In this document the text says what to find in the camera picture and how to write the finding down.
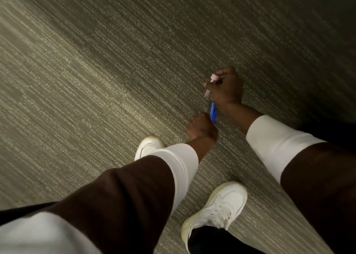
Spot person's left forearm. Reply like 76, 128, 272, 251
42, 136, 218, 254

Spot white right sneaker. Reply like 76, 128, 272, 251
181, 181, 248, 253

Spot black trousers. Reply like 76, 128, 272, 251
188, 226, 265, 254

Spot white sneaker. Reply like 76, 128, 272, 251
181, 181, 248, 253
134, 136, 165, 161

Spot person's right forearm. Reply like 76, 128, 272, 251
222, 102, 356, 254

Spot clear tube with pink cap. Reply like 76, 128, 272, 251
204, 74, 223, 99

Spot person's left hand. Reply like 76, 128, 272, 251
186, 112, 219, 144

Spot white left sneaker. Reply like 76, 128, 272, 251
134, 136, 165, 161

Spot person's right hand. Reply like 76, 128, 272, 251
203, 66, 244, 107

